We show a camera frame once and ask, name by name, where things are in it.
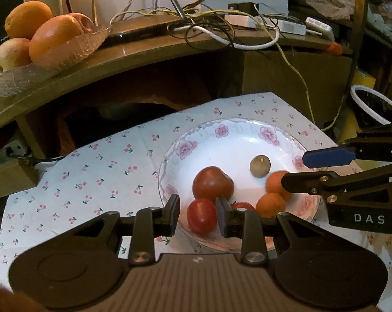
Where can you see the white floral plate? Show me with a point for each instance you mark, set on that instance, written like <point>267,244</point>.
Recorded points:
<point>235,149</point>

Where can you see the wooden cabinet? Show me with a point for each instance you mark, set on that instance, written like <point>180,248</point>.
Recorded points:
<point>280,71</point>

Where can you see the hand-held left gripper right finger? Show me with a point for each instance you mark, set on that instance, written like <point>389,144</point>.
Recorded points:
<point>222,217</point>

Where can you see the large orange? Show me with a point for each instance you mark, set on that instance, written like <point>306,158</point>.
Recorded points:
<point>26,18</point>
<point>52,39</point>

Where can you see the black router with antennas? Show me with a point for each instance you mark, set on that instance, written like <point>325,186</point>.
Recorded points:
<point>134,31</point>

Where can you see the small brown round fruit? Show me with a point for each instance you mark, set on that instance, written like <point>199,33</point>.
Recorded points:
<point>259,166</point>

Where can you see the large dark red tomato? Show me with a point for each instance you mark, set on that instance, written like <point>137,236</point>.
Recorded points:
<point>212,183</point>

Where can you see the cherry print tablecloth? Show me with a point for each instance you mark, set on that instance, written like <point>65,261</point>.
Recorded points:
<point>101,175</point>

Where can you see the white-rimmed waste bin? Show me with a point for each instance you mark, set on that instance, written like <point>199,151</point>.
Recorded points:
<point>355,94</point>

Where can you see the pale yellow apple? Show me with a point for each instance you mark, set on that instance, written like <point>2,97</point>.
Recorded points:
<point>10,56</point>

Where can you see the small mandarin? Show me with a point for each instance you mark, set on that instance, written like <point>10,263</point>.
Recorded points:
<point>270,205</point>
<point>274,183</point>

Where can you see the glass fruit dish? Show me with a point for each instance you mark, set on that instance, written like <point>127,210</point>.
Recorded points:
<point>69,52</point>

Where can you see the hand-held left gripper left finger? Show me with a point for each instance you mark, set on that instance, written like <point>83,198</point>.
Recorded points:
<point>172,215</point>

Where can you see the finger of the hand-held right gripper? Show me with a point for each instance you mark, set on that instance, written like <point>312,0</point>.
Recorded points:
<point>313,182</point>
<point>326,157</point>

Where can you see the black bin liner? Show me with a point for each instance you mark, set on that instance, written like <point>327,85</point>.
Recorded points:
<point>375,107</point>

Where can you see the small orange object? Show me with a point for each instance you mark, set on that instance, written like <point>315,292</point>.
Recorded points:
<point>334,48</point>

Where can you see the small red tomato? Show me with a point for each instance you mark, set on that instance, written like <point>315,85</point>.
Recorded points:
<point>201,217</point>
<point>243,205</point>

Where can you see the crumpled plastic bag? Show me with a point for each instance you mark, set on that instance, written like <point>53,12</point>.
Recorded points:
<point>326,3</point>

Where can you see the red apple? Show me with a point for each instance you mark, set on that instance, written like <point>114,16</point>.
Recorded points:
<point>85,22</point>

